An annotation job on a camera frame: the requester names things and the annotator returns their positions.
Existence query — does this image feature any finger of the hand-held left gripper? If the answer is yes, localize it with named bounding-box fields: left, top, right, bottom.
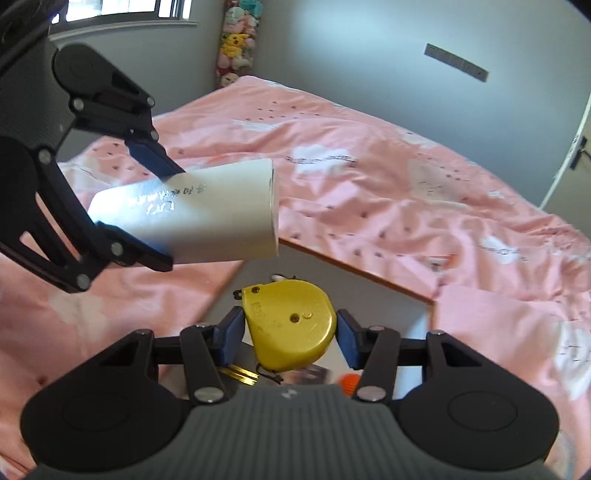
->
left=69, top=64, right=186, bottom=180
left=9, top=148, right=174, bottom=294

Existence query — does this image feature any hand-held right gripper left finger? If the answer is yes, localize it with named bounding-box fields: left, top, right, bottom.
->
left=85, top=305, right=246, bottom=407

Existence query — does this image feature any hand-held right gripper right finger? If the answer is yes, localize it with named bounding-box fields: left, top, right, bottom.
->
left=336, top=308, right=497, bottom=407

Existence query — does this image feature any orange cardboard box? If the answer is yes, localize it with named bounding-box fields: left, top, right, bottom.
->
left=217, top=237, right=437, bottom=400

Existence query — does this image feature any yellow tape measure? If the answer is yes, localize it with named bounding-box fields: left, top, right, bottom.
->
left=233, top=279, right=338, bottom=372

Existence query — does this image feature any dark glossy packet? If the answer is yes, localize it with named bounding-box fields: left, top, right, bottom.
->
left=256, top=364, right=333, bottom=385

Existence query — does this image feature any white cylindrical tube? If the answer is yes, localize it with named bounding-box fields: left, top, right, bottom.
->
left=88, top=158, right=280, bottom=266

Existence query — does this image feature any window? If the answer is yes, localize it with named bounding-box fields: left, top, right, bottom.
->
left=48, top=0, right=199, bottom=35

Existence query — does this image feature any clear tube of plush toys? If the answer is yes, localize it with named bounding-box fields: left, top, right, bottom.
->
left=215, top=0, right=264, bottom=88

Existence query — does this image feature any pink printed blanket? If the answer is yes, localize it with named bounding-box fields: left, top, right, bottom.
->
left=0, top=75, right=591, bottom=480

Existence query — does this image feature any black door handle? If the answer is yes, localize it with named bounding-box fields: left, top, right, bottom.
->
left=571, top=136, right=591, bottom=171

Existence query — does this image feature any grey wall switch panel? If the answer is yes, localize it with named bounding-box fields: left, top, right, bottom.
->
left=424, top=43, right=489, bottom=83

